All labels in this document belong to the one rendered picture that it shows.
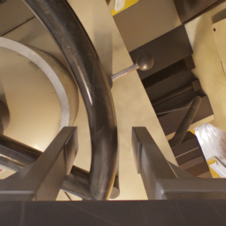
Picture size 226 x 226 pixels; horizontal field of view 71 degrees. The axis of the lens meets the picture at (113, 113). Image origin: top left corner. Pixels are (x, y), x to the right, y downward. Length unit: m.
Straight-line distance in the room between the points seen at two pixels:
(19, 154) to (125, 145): 0.27
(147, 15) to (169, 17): 0.13
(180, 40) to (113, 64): 0.79
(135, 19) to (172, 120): 0.67
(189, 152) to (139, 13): 0.98
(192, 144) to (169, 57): 0.63
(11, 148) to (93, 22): 0.28
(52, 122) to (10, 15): 0.24
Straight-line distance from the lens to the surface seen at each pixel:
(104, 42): 0.36
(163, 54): 1.06
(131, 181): 0.46
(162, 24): 1.09
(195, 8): 0.97
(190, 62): 1.16
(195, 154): 1.34
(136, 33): 1.04
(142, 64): 0.32
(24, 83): 0.27
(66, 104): 0.27
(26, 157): 0.18
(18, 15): 0.41
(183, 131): 0.54
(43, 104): 0.27
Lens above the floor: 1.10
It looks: 6 degrees up
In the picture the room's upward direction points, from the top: 116 degrees counter-clockwise
